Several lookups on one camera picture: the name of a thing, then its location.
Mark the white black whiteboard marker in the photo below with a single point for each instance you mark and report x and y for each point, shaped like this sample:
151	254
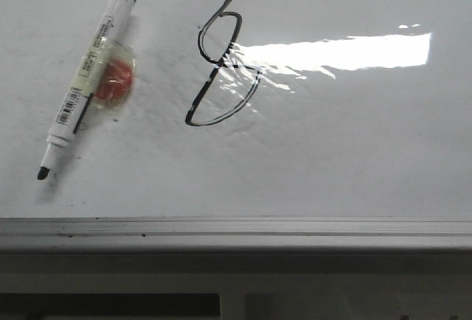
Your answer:
85	82

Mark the red round magnet under tape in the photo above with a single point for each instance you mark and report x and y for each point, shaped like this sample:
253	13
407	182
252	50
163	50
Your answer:
116	81

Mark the white whiteboard with aluminium frame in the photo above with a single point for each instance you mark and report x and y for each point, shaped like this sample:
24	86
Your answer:
252	125

